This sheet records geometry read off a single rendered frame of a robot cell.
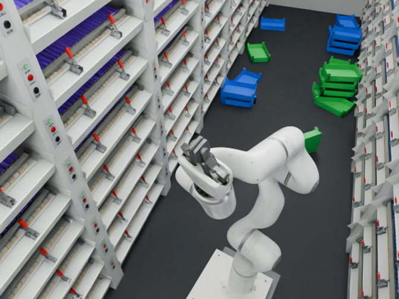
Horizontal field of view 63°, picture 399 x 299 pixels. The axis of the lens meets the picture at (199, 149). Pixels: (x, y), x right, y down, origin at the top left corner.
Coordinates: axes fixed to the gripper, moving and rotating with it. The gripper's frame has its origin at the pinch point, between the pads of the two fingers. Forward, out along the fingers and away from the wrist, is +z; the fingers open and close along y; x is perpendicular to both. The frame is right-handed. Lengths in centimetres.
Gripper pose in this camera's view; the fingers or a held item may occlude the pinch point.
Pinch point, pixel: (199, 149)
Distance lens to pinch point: 54.8
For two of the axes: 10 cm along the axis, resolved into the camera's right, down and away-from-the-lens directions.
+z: -1.6, -4.4, -8.8
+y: -7.5, -5.3, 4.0
